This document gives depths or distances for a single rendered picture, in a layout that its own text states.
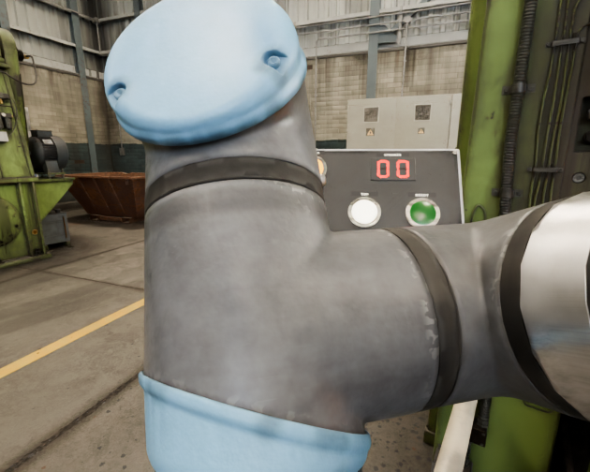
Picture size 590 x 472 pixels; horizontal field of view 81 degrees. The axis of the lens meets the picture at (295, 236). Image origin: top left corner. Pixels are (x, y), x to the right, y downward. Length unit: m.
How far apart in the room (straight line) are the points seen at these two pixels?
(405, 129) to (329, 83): 1.84
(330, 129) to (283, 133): 6.73
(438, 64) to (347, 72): 1.52
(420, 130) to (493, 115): 5.11
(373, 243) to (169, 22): 0.13
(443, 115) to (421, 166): 5.32
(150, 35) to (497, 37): 0.79
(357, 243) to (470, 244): 0.05
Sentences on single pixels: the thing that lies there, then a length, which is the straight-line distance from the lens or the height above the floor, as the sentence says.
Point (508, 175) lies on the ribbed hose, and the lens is 0.85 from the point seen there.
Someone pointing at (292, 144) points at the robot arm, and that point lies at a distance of 0.16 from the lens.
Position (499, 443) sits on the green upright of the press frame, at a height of 0.49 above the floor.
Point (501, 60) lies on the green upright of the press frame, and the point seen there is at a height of 1.38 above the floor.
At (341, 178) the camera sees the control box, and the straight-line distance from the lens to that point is 0.66.
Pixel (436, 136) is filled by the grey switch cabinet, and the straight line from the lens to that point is 5.97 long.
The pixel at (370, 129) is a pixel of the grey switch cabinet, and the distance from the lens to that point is 6.06.
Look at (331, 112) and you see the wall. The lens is 6.90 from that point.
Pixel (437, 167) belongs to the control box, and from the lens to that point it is 0.69.
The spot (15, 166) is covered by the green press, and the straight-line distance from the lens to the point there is 4.95.
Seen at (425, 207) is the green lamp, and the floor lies 1.10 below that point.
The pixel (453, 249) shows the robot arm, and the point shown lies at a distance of 0.17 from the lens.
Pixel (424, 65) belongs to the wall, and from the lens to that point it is 6.77.
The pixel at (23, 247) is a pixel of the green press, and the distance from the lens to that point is 4.98.
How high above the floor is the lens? 1.19
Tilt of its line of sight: 13 degrees down
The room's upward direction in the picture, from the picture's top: straight up
